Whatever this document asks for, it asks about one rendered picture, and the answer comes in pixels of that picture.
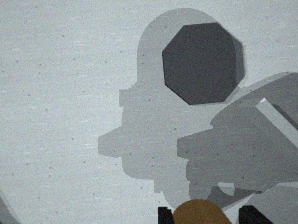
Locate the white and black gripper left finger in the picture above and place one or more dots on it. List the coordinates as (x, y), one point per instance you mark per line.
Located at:
(165, 216)

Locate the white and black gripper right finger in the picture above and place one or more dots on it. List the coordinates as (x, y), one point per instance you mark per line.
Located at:
(248, 214)

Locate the bronze bushing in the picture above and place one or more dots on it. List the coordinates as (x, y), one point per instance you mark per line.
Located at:
(199, 211)

